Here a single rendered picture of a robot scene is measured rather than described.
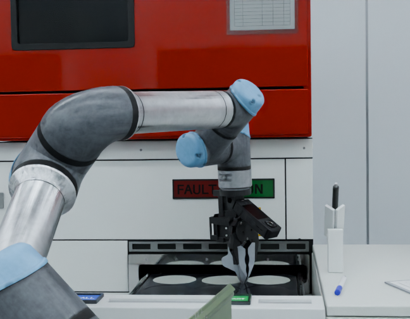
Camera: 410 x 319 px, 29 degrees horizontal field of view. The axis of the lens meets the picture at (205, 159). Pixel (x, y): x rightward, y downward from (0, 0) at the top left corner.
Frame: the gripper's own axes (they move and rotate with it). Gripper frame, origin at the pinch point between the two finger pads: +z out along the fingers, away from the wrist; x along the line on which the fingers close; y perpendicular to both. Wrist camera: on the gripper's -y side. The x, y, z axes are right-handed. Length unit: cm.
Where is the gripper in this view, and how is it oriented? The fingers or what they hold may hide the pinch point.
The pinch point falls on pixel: (245, 278)
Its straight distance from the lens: 179.7
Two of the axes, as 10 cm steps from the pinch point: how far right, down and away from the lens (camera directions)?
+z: 0.4, 10.0, 0.8
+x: -6.7, 0.9, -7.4
